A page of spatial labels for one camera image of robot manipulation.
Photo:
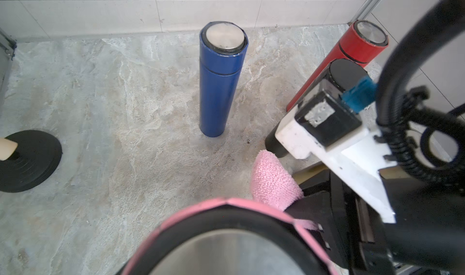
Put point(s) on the gold thermos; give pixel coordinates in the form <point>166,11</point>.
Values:
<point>303,175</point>

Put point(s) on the pink thermos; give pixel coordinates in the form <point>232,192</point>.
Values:
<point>230,236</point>

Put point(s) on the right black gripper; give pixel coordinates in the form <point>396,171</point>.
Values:
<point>429,228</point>

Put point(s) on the pink cloth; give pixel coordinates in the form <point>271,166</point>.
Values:
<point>271,184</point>

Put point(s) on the beige microphone on black stand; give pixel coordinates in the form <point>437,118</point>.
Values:
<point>28,158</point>

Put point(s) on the blue thermos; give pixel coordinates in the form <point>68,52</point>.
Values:
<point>223,48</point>

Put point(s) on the red thermos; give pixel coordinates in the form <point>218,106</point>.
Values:
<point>361,43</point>

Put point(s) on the black thermos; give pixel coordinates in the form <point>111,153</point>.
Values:
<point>338,75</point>

